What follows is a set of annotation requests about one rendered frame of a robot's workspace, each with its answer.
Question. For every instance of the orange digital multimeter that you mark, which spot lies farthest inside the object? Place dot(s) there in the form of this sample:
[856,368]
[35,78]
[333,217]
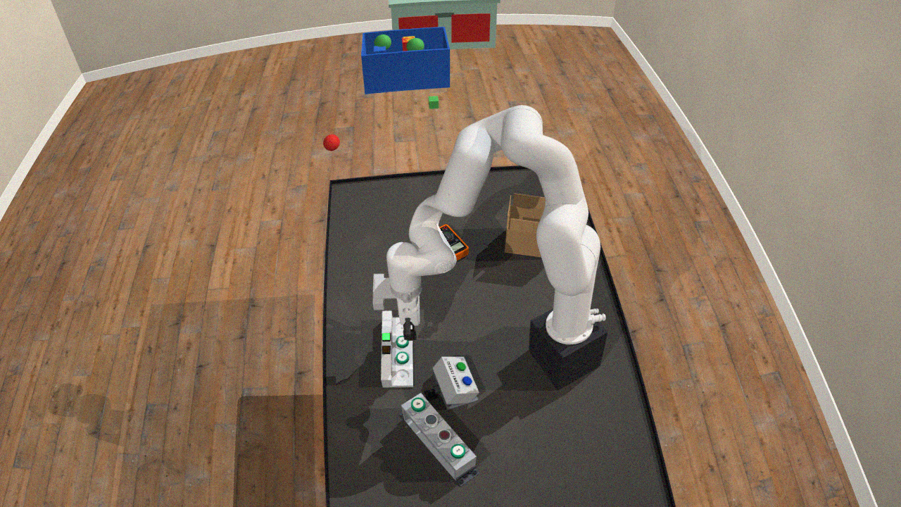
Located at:
[458,246]

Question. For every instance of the brown cardboard box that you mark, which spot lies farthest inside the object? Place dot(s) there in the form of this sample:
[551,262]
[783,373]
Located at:
[522,225]

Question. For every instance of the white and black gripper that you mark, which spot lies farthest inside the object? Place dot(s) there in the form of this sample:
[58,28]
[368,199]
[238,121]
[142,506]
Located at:
[409,311]

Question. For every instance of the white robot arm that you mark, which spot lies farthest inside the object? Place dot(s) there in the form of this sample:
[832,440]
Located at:
[518,131]

